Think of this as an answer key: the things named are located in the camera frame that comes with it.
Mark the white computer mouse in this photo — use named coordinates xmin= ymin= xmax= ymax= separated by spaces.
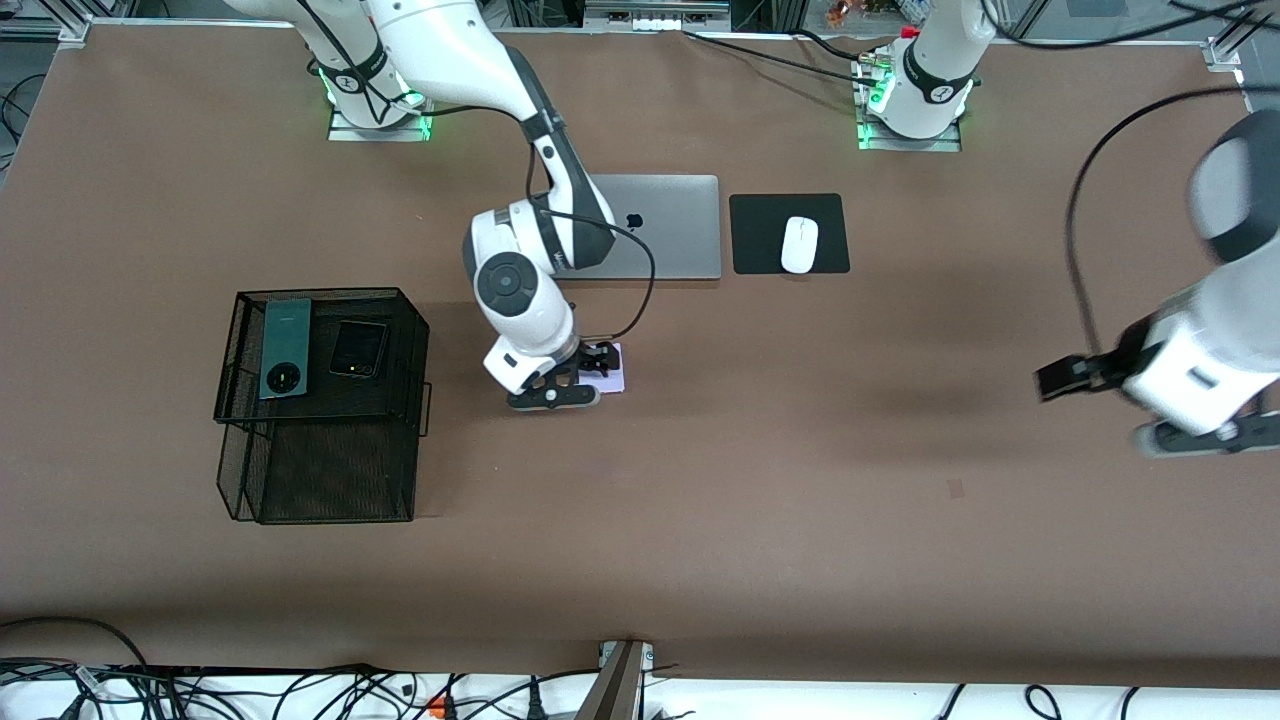
xmin=780 ymin=215 xmax=820 ymax=275

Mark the lilac flip phone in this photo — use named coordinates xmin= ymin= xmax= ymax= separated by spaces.
xmin=590 ymin=343 xmax=627 ymax=394

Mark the long black table cable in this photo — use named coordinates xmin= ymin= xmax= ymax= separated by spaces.
xmin=683 ymin=30 xmax=876 ymax=83

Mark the black wire mesh basket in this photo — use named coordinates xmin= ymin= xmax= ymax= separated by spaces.
xmin=213 ymin=287 xmax=433 ymax=526

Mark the white power strip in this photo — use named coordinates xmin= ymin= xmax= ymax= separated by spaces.
xmin=583 ymin=0 xmax=733 ymax=31

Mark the silver laptop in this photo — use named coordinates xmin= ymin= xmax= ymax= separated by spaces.
xmin=585 ymin=174 xmax=723 ymax=282

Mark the grey metal camera post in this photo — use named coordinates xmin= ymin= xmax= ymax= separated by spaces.
xmin=578 ymin=640 xmax=656 ymax=720

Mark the green smartphone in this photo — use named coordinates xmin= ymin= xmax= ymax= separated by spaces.
xmin=259 ymin=297 xmax=314 ymax=402

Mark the black mouse pad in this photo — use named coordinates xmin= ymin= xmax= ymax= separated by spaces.
xmin=728 ymin=192 xmax=852 ymax=276

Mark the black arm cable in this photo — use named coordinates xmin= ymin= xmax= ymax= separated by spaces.
xmin=1000 ymin=0 xmax=1280 ymax=361
xmin=525 ymin=150 xmax=658 ymax=343

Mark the thick black cable loop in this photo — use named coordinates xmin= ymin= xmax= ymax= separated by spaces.
xmin=0 ymin=617 xmax=151 ymax=671

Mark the black flip phone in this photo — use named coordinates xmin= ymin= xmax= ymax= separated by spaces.
xmin=329 ymin=319 xmax=390 ymax=380

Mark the aluminium frame profile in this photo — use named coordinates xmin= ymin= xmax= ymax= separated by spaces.
xmin=0 ymin=15 xmax=93 ymax=43
xmin=1203 ymin=30 xmax=1280 ymax=113

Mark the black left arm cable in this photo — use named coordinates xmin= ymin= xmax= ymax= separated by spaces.
xmin=1000 ymin=0 xmax=1280 ymax=361

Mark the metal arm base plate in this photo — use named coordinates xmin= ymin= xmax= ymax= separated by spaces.
xmin=328 ymin=100 xmax=433 ymax=143
xmin=858 ymin=115 xmax=963 ymax=153

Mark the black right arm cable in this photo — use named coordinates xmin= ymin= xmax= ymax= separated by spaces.
xmin=525 ymin=150 xmax=658 ymax=343

